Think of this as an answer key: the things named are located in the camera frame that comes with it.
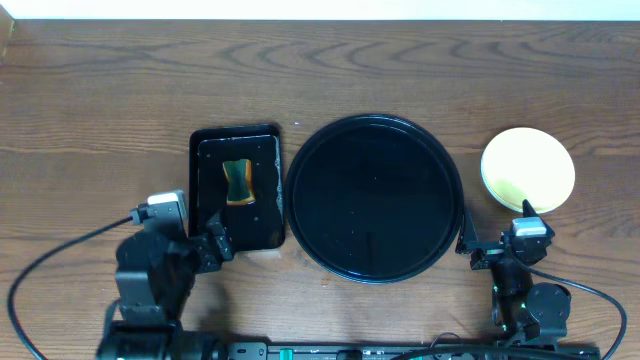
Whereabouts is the green and yellow sponge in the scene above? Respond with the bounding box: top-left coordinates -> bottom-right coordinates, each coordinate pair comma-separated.
223,159 -> 255,206

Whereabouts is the yellow plate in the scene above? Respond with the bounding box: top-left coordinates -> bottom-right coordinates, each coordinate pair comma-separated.
480,127 -> 576,213

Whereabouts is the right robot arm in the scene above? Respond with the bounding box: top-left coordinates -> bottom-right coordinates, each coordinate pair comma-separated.
456,201 -> 571,349

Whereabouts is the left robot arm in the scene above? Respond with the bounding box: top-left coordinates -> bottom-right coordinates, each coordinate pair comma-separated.
96,205 -> 234,360

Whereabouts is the black rectangular tray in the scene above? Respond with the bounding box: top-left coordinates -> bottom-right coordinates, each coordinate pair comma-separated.
189,124 -> 285,252

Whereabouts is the black round tray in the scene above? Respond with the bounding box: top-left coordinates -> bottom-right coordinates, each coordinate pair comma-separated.
284,114 -> 464,284

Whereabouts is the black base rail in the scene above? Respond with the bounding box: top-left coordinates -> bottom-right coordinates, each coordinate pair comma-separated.
219,341 -> 601,360

